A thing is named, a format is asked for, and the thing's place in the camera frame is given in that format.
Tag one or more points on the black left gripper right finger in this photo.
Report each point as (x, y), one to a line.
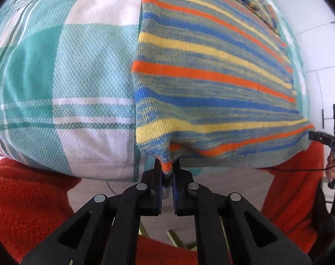
(228, 229)

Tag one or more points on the red fleece garment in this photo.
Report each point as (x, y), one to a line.
(33, 203)

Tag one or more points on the teal plaid bed cover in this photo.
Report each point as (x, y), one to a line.
(67, 100)

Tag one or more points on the striped knitted t-shirt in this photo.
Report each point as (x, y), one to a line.
(215, 85)

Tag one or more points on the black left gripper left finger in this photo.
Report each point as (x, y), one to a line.
(105, 230)

